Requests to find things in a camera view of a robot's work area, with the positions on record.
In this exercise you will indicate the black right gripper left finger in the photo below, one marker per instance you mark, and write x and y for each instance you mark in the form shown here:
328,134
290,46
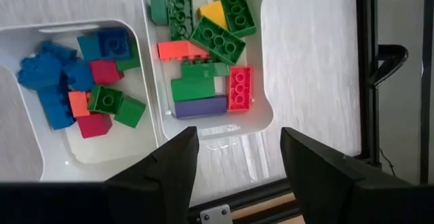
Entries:
159,190

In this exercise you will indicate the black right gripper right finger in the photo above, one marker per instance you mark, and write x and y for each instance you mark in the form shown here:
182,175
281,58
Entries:
325,190

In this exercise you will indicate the green cube block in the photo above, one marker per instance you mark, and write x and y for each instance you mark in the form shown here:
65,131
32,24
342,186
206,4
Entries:
130,112

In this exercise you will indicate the pink cube block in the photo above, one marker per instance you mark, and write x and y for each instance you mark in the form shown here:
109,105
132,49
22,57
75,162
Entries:
105,72
95,125

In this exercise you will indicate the purple long block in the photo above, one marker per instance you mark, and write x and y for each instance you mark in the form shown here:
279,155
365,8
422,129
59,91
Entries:
200,108

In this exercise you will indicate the orange-red small block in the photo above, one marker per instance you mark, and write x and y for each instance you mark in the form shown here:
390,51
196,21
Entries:
78,104

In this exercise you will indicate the green small studded block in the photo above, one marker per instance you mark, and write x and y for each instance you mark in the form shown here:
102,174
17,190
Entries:
130,64

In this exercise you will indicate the red long studded brick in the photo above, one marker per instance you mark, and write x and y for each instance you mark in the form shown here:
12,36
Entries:
239,88

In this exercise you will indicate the orange-red long studded brick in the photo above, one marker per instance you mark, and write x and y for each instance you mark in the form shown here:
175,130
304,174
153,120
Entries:
176,50

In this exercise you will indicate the light blue cube block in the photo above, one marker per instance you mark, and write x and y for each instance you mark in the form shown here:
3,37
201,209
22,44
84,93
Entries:
89,47

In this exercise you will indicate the teal green long block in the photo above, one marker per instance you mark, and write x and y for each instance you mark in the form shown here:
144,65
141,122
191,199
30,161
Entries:
158,10

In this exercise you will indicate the white plastic bin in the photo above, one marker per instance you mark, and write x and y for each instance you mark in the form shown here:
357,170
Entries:
101,149
261,81

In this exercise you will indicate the silver aluminium bracket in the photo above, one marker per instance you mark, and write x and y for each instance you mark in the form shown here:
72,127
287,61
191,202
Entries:
215,215

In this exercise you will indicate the black aluminium table frame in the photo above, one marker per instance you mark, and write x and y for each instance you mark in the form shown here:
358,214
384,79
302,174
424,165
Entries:
366,81

